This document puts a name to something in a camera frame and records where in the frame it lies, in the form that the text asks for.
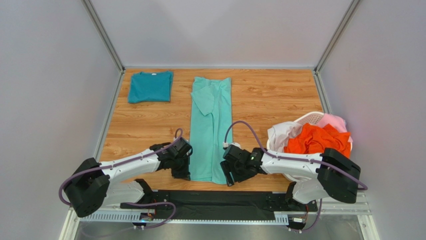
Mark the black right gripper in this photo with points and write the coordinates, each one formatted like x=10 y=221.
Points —
x=231 y=168

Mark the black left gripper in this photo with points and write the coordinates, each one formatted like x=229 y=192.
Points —
x=184 y=173

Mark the mint green t shirt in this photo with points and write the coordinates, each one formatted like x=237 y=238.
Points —
x=211 y=116

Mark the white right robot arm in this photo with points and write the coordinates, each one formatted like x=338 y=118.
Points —
x=326 y=174

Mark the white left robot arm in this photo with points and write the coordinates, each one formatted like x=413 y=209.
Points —
x=98 y=184

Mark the black cloth strip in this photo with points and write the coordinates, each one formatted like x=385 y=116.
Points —
x=217 y=205

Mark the folded teal t shirt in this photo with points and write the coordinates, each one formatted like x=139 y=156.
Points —
x=150 y=87

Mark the orange t shirt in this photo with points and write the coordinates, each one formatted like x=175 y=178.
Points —
x=314 y=139

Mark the white laundry basket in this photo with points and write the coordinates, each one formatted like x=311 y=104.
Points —
x=311 y=118

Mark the pink t shirt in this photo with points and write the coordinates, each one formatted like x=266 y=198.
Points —
x=334 y=125

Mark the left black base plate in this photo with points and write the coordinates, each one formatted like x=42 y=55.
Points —
x=148 y=201

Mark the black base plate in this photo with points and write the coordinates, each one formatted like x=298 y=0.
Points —
x=286 y=202
x=148 y=201

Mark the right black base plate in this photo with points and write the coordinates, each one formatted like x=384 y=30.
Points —
x=286 y=202

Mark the aluminium front rail frame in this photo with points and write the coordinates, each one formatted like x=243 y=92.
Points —
x=333 y=221

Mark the right aluminium corner post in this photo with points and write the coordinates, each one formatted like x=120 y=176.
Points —
x=347 y=16

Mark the aluminium corner post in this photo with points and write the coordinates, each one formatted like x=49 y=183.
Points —
x=90 y=9
x=347 y=16

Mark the left aluminium corner post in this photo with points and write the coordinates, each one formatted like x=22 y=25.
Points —
x=90 y=9

